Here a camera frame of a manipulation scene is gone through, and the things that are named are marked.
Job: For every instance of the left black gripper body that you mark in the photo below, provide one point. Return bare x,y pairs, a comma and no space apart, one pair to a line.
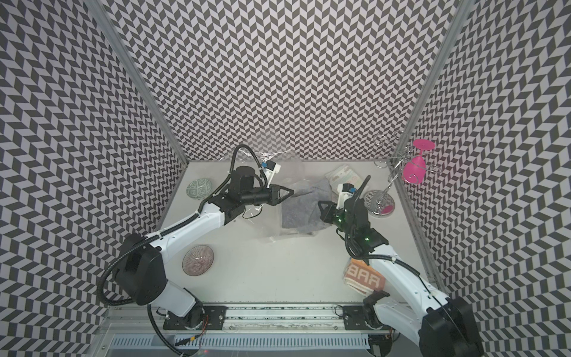
259,195

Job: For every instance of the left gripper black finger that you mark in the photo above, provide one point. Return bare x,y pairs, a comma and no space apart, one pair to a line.
284,191
279,199

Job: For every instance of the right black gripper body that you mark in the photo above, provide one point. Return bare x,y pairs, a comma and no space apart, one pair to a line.
339,219

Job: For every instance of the clear plastic vacuum bag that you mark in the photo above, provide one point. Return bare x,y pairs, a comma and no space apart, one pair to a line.
267,218

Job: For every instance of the grey towel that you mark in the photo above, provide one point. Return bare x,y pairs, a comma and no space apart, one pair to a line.
300,213

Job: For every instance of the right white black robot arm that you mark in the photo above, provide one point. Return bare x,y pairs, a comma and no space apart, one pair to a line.
420,296

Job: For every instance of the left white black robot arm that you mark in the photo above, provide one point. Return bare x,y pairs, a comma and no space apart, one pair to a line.
138,275

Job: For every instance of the green patterned small bowl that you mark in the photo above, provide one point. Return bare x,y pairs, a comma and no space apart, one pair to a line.
199,188

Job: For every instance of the pink plastic wine glass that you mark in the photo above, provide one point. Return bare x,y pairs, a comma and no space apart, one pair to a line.
415,170

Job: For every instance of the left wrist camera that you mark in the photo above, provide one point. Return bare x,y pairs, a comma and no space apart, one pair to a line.
270,169

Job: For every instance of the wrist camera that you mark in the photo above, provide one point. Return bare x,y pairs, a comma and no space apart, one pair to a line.
345,192
270,169

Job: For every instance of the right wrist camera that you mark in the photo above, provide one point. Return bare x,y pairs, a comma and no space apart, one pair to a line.
345,192

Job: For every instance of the chrome wire glass rack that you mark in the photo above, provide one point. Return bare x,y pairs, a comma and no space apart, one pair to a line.
379,202

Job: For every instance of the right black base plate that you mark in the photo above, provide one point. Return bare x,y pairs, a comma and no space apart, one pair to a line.
361,318

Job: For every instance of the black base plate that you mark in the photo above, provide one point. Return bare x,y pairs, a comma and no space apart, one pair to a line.
361,318
198,319

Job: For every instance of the aluminium mounting rail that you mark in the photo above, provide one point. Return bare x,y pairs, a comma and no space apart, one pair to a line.
327,317

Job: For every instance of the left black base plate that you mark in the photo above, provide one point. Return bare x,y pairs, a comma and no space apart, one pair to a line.
198,319

